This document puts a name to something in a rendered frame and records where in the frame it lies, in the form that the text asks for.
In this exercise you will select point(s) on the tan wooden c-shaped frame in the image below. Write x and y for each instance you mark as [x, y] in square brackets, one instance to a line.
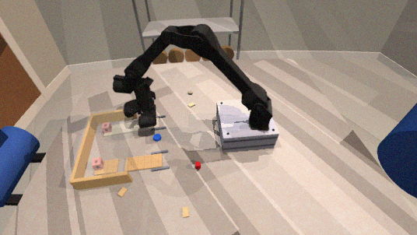
[101, 158]

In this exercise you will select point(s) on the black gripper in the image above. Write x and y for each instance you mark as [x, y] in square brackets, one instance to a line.
[148, 117]

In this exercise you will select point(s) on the small tan flat piece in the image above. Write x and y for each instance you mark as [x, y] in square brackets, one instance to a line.
[122, 191]

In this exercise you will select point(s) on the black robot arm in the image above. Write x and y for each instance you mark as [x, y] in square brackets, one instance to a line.
[204, 43]

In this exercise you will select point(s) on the blue cylinder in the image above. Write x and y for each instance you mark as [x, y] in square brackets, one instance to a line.
[157, 137]

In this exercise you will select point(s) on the orange grid-patterned flat strip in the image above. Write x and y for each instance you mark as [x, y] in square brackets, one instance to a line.
[145, 162]

